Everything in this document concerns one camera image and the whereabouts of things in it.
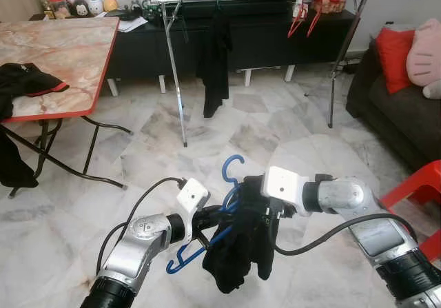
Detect marble folding table orange edge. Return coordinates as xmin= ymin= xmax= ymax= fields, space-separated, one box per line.
xmin=0 ymin=15 xmax=133 ymax=198

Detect dark grey sofa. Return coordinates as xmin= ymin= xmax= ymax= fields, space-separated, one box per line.
xmin=345 ymin=39 xmax=441 ymax=174

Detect black long garment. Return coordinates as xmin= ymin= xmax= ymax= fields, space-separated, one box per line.
xmin=196 ymin=8 xmax=233 ymax=119

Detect red plastic stool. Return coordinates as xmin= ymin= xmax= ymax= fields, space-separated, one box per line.
xmin=380 ymin=160 xmax=441 ymax=264

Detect black white plush head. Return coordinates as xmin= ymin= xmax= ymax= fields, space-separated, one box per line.
xmin=71 ymin=0 xmax=89 ymax=17

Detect white paper sheets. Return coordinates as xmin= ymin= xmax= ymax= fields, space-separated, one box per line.
xmin=116 ymin=17 xmax=149 ymax=33

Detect pink cat cushion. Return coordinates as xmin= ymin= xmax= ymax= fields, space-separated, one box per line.
xmin=407 ymin=17 xmax=441 ymax=81

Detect black shirt green print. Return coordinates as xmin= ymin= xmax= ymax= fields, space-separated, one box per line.
xmin=202 ymin=175 xmax=280 ymax=295

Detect red cushion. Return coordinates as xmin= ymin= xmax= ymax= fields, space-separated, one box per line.
xmin=376 ymin=25 xmax=418 ymax=95

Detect black garment red trim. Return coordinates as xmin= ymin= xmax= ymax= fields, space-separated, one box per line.
xmin=0 ymin=62 xmax=71 ymax=121

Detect red lidded jar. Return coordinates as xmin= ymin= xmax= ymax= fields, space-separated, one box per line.
xmin=48 ymin=0 xmax=68 ymax=18

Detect gold trophy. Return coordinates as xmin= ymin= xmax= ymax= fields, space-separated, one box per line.
xmin=33 ymin=0 xmax=52 ymax=19

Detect red plastic hanger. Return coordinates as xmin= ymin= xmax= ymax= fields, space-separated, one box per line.
xmin=288 ymin=1 xmax=307 ymax=39
xmin=305 ymin=1 xmax=325 ymax=37

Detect blue plastic hanger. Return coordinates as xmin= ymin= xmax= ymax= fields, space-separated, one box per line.
xmin=165 ymin=155 xmax=249 ymax=276

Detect black TV console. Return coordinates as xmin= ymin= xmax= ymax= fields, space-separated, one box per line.
xmin=107 ymin=8 xmax=362 ymax=95

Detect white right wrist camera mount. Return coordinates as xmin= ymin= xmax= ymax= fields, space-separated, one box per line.
xmin=263 ymin=165 xmax=307 ymax=218

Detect plain black cloth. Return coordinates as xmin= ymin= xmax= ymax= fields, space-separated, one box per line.
xmin=0 ymin=124 xmax=40 ymax=189

